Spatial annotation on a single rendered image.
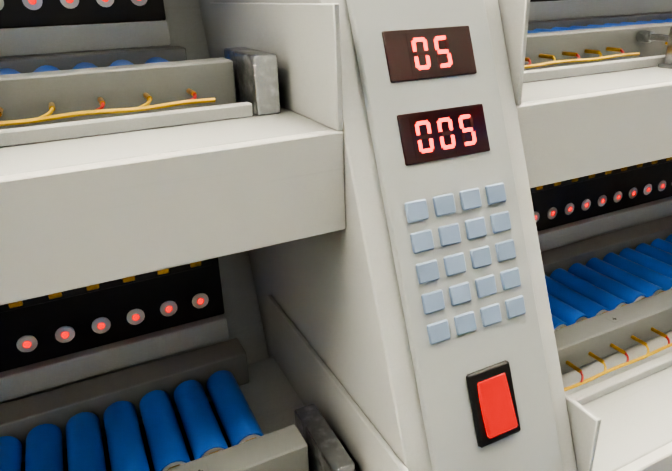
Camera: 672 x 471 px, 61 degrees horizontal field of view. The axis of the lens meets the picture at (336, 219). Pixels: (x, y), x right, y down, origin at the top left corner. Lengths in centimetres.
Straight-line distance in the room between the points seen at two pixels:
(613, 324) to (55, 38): 41
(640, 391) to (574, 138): 18
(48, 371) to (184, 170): 20
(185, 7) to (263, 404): 28
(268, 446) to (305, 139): 16
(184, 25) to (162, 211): 24
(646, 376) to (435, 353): 21
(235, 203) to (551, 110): 17
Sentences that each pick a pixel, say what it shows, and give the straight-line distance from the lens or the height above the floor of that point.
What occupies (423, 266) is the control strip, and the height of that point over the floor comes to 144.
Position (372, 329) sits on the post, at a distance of 25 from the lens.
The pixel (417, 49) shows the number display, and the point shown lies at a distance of 26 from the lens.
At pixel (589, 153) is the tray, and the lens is 34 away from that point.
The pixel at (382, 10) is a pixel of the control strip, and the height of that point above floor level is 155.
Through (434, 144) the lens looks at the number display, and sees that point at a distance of 26.
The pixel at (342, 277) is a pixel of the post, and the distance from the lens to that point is 27.
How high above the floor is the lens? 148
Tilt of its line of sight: 3 degrees down
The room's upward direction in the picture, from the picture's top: 11 degrees counter-clockwise
